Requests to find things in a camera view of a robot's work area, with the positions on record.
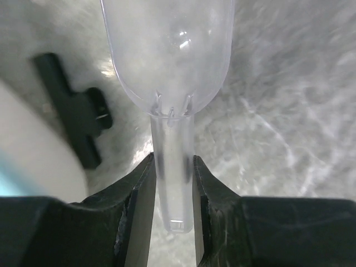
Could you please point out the teal litter box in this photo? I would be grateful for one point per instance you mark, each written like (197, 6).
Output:
(35, 161)

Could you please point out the clear plastic scoop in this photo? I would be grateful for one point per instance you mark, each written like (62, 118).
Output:
(171, 58)

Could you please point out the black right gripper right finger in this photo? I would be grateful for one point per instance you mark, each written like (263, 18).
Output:
(234, 230)

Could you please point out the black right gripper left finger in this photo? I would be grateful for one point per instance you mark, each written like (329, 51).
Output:
(109, 228)

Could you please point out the black bag clip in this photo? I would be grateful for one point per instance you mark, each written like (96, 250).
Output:
(84, 115)

